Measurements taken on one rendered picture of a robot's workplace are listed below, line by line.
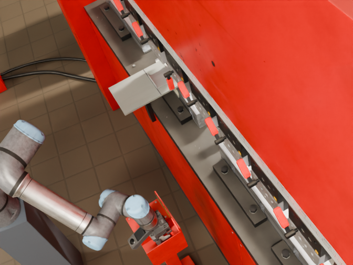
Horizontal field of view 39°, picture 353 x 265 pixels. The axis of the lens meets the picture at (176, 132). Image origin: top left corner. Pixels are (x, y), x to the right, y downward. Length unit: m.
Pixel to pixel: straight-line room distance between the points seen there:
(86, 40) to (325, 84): 2.24
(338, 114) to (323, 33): 0.16
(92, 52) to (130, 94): 0.97
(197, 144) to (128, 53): 0.67
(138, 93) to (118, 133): 1.21
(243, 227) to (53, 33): 2.78
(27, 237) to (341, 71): 1.80
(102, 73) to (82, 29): 0.38
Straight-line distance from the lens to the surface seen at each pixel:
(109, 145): 3.27
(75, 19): 2.88
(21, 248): 2.42
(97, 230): 1.74
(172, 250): 2.03
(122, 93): 2.14
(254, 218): 1.82
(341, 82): 0.83
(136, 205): 1.71
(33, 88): 3.85
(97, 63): 3.11
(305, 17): 0.82
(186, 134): 2.08
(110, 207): 1.77
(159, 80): 2.13
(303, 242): 1.52
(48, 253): 2.51
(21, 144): 1.74
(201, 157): 2.01
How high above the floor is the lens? 2.55
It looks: 53 degrees down
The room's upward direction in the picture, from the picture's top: 18 degrees counter-clockwise
